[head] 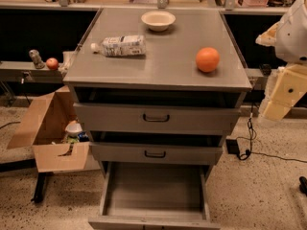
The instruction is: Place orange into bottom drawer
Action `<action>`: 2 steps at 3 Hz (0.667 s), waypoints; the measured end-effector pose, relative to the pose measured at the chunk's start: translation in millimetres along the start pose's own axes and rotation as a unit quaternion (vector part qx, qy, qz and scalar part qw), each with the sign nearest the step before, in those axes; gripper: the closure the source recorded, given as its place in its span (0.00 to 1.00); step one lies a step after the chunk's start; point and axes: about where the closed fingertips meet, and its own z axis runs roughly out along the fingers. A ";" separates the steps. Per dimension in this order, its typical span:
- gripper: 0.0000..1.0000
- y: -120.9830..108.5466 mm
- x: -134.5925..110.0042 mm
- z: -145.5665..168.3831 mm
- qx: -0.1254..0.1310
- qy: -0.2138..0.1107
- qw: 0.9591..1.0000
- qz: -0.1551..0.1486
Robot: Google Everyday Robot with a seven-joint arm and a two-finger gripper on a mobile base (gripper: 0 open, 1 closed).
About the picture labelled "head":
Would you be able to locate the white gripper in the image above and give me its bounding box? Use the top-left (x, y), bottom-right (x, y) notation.
top-left (255, 22), bottom-right (307, 121)

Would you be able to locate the orange fruit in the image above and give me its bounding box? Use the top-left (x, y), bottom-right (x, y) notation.
top-left (196, 47), bottom-right (220, 73)

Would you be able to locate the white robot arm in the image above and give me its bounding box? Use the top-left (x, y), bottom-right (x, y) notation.
top-left (256, 0), bottom-right (307, 121)

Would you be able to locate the grey drawer cabinet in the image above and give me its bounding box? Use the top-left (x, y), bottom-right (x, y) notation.
top-left (62, 7), bottom-right (253, 184)

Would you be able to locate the top grey drawer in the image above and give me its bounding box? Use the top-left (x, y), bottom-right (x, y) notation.
top-left (74, 103), bottom-right (240, 135)

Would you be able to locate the grey drawer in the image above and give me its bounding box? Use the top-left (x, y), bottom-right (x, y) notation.
top-left (90, 143), bottom-right (223, 165)
top-left (88, 162), bottom-right (221, 230)
top-left (74, 103), bottom-right (240, 135)

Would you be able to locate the middle grey drawer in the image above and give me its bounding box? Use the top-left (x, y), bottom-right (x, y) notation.
top-left (90, 143), bottom-right (223, 165)

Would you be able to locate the bottom grey drawer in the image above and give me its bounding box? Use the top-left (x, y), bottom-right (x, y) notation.
top-left (88, 162), bottom-right (221, 230)

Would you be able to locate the black device on shelf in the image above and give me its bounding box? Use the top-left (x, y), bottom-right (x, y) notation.
top-left (259, 64), bottom-right (272, 77)

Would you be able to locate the black power adapter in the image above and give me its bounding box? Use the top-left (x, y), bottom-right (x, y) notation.
top-left (226, 139), bottom-right (240, 155)

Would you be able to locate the white milk bottle lying down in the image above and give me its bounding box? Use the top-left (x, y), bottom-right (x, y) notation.
top-left (90, 34), bottom-right (146, 57)

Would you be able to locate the white bowl in box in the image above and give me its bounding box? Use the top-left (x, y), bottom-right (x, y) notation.
top-left (65, 122), bottom-right (83, 137)

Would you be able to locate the small red apple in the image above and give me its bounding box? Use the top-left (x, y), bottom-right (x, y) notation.
top-left (46, 57), bottom-right (59, 70)

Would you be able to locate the cardboard box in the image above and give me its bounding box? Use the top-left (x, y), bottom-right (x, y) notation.
top-left (8, 86), bottom-right (100, 173)

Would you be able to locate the small grey figurine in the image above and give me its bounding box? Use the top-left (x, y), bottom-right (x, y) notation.
top-left (29, 50), bottom-right (45, 69)

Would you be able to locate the black cable on floor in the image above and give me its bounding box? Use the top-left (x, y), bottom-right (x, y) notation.
top-left (235, 103), bottom-right (307, 165)

